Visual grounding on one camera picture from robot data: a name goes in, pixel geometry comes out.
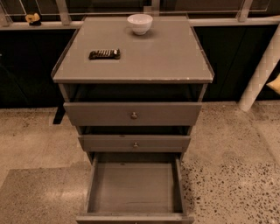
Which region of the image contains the yellow sponge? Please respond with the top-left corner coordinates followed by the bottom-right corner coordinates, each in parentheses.
top-left (267, 75), bottom-right (280, 95)

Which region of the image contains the brass top drawer knob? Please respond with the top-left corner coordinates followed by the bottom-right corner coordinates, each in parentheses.
top-left (130, 112), bottom-right (138, 120)

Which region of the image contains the grey drawer cabinet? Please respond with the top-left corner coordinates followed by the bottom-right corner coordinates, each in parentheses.
top-left (50, 15), bottom-right (215, 224)

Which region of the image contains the grey middle drawer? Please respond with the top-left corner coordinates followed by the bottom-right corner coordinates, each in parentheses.
top-left (78, 135), bottom-right (191, 152)

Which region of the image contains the grey drawer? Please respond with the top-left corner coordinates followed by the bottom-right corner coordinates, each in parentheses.
top-left (78, 135), bottom-right (191, 152)
top-left (64, 102), bottom-right (202, 126)
top-left (76, 153), bottom-right (194, 224)

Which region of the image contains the grey top drawer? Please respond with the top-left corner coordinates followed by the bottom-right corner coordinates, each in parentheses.
top-left (64, 102), bottom-right (202, 126)

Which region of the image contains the grey bottom drawer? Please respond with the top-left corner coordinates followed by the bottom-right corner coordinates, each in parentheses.
top-left (76, 153), bottom-right (194, 224)

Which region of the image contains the dark snack bar packet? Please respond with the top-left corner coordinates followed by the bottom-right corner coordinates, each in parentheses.
top-left (88, 49), bottom-right (121, 60)

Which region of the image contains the white ceramic bowl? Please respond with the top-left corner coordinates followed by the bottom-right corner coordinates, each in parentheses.
top-left (127, 14), bottom-right (153, 35)

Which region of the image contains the small yellow black object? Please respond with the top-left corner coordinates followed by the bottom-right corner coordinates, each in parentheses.
top-left (25, 13), bottom-right (41, 26)

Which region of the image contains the white diagonal pillar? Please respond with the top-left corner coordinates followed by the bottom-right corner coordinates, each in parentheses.
top-left (238, 25), bottom-right (280, 111)

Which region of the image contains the metal railing frame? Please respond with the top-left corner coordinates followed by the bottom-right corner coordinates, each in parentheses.
top-left (0, 0), bottom-right (280, 30)

